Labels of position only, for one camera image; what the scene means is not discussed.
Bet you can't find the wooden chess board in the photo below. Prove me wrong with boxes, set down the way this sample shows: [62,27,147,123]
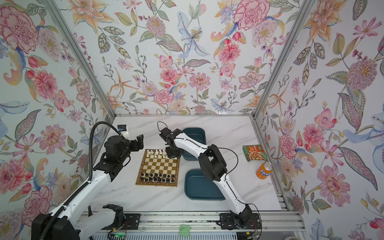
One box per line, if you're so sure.
[136,149,180,187]

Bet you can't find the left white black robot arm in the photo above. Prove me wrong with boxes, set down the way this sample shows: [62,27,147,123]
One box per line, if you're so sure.
[31,122,144,240]

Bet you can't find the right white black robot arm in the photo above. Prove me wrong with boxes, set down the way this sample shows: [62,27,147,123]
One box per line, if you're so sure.
[159,127,263,230]

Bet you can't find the white chess pieces on board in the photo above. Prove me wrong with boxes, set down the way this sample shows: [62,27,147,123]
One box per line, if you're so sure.
[146,149,168,160]

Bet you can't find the black chess pieces on board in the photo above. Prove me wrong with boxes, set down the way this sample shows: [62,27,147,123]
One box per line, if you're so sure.
[139,173,176,184]

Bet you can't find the far teal plastic bin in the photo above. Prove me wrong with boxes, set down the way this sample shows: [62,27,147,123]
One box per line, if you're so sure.
[182,128,207,161]

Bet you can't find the teal plastic bin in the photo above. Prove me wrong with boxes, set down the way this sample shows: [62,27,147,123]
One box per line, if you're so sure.
[185,169,225,201]
[182,128,207,161]

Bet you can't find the near teal plastic bin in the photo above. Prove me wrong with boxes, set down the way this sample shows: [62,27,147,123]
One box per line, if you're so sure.
[185,169,225,201]

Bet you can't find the green snack packet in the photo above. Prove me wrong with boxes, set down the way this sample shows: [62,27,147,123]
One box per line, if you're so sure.
[243,145,268,162]

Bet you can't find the orange soda can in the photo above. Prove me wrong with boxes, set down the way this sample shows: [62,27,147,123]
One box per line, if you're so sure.
[256,162,273,180]

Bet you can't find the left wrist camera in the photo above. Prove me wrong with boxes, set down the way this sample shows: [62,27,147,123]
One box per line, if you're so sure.
[117,125,130,140]

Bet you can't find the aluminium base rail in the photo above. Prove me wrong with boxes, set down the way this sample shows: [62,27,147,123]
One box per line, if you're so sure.
[47,211,307,233]

